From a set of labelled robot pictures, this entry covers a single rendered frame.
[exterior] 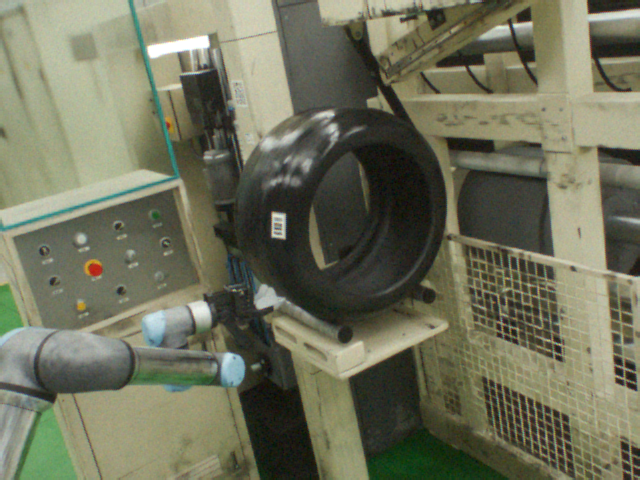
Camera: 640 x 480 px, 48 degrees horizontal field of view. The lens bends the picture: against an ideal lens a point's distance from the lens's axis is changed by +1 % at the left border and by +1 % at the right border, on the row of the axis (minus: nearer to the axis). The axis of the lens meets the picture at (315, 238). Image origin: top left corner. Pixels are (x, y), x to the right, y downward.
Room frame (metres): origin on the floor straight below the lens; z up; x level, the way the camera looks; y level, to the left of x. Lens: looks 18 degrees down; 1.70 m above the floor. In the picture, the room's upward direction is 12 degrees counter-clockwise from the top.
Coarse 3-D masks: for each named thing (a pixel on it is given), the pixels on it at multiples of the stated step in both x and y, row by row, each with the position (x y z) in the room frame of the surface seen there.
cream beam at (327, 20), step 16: (320, 0) 2.09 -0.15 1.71; (336, 0) 2.02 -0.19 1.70; (352, 0) 1.95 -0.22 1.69; (368, 0) 1.89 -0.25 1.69; (384, 0) 1.83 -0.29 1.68; (400, 0) 1.78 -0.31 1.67; (416, 0) 1.72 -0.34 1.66; (432, 0) 1.68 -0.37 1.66; (448, 0) 1.63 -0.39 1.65; (464, 0) 1.59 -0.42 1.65; (480, 0) 1.59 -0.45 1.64; (336, 16) 2.03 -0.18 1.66; (352, 16) 1.96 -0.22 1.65; (368, 16) 1.91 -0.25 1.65; (384, 16) 1.85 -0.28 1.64
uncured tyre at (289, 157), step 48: (288, 144) 1.70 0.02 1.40; (336, 144) 1.67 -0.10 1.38; (384, 144) 2.01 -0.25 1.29; (240, 192) 1.77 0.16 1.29; (288, 192) 1.62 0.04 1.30; (384, 192) 2.04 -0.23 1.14; (432, 192) 1.79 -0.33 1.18; (240, 240) 1.76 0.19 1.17; (288, 240) 1.60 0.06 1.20; (384, 240) 2.01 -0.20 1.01; (432, 240) 1.78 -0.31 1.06; (288, 288) 1.62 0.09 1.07; (336, 288) 1.63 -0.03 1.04; (384, 288) 1.72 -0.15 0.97
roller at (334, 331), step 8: (288, 304) 1.88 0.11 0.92; (288, 312) 1.87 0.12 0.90; (296, 312) 1.83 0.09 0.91; (304, 312) 1.80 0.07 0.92; (304, 320) 1.79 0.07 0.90; (312, 320) 1.75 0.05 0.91; (320, 320) 1.73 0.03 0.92; (328, 320) 1.71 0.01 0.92; (320, 328) 1.71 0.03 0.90; (328, 328) 1.68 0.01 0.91; (336, 328) 1.66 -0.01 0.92; (344, 328) 1.65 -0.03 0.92; (336, 336) 1.64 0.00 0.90; (344, 336) 1.64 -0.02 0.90; (352, 336) 1.65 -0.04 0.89
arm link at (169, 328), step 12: (156, 312) 1.55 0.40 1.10; (168, 312) 1.54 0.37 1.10; (180, 312) 1.54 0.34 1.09; (192, 312) 1.55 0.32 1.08; (144, 324) 1.52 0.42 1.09; (156, 324) 1.51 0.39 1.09; (168, 324) 1.51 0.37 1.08; (180, 324) 1.52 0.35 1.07; (192, 324) 1.54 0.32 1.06; (144, 336) 1.53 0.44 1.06; (156, 336) 1.50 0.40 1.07; (168, 336) 1.51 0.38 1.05; (180, 336) 1.52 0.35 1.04
